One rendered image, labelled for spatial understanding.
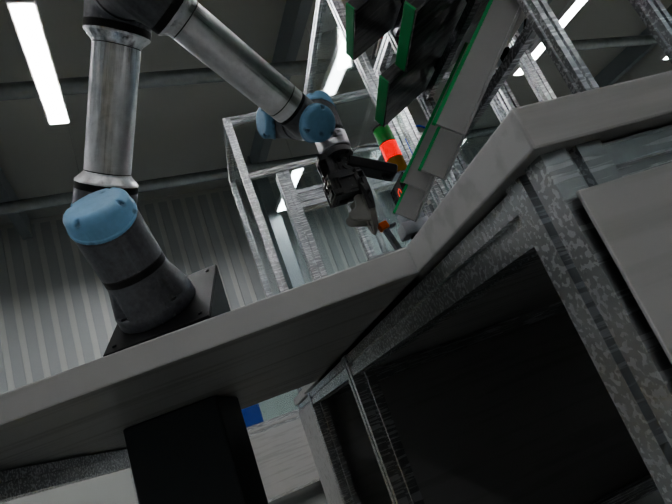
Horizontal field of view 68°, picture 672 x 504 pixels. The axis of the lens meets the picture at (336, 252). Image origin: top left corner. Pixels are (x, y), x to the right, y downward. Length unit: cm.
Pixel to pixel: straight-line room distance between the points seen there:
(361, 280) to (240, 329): 13
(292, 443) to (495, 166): 581
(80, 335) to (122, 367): 883
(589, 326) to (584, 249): 5
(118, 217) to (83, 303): 862
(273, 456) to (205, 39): 541
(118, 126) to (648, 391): 93
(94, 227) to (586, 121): 75
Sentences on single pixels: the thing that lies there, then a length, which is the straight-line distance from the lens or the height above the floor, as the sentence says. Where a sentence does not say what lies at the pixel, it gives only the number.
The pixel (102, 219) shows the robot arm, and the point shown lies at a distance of 90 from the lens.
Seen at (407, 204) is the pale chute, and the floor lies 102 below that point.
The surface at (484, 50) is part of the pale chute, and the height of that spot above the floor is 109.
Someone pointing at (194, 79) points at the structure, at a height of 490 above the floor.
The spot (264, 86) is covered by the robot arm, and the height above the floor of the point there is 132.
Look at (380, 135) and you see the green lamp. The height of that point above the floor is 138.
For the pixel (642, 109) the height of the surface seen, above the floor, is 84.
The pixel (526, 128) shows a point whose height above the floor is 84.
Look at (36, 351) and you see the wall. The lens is 943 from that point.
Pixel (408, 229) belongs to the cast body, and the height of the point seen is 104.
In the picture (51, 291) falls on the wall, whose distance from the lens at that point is 969.
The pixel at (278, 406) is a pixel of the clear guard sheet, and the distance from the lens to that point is 611.
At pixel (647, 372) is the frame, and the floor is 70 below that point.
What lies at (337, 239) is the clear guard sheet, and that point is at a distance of 253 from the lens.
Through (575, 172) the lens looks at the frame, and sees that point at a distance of 34.
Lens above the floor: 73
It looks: 17 degrees up
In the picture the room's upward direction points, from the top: 21 degrees counter-clockwise
